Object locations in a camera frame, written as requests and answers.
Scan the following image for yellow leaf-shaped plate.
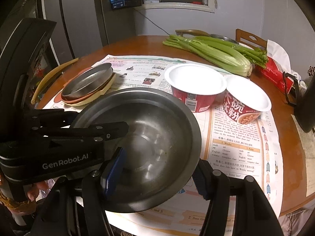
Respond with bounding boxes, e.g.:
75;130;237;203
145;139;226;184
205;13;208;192
61;73;116;107

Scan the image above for stainless steel bowl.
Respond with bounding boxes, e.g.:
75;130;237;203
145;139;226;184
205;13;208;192
72;87;201;213

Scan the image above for round metal pan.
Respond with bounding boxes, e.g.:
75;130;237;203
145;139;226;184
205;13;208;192
61;62;114;101

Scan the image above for left hand red nails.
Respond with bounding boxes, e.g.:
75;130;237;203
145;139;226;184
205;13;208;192
1;174;49;216

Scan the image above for orange plastic plate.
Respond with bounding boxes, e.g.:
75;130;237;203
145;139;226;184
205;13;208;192
54;66;112;105

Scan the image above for curved wooden chair left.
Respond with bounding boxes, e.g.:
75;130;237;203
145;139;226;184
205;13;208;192
31;58;79;104

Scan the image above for curved wooden chair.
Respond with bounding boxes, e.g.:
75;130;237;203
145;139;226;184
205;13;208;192
175;29;210;37
31;58;79;104

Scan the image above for white-lidded red noodle cup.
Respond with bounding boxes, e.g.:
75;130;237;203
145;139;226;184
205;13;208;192
164;63;226;112

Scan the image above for green celery bunch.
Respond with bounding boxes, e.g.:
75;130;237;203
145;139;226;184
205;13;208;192
162;35;269;77

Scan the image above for red tissue box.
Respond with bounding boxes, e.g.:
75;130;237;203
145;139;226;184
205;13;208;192
256;57;294;94

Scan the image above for grey refrigerator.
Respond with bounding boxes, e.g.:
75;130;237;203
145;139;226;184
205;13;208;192
42;0;136;64

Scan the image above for curved wooden chair far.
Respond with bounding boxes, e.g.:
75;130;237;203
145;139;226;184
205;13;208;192
175;29;210;37

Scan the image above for blue box on shelf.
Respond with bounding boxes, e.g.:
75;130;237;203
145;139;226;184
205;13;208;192
110;0;125;9

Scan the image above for metal dish behind celery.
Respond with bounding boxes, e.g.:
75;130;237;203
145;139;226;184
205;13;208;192
209;34;239;44

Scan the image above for wooden chair with cutout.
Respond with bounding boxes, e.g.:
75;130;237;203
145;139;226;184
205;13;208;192
235;29;267;50

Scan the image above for black power cable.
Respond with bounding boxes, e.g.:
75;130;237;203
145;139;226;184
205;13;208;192
133;7;170;36

